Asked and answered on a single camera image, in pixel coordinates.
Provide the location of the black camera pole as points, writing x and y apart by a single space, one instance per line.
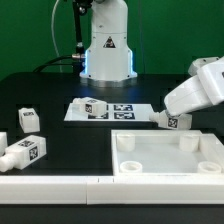
80 8

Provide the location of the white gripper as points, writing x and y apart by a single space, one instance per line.
203 90

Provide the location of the white square table top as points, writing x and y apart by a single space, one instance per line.
154 152

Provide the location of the white part at left edge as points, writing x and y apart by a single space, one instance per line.
3 142

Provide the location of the white marker sheet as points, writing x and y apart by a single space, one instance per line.
113 112

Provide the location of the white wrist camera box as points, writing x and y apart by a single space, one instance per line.
200 62

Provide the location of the white front fence bar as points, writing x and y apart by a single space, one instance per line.
160 189

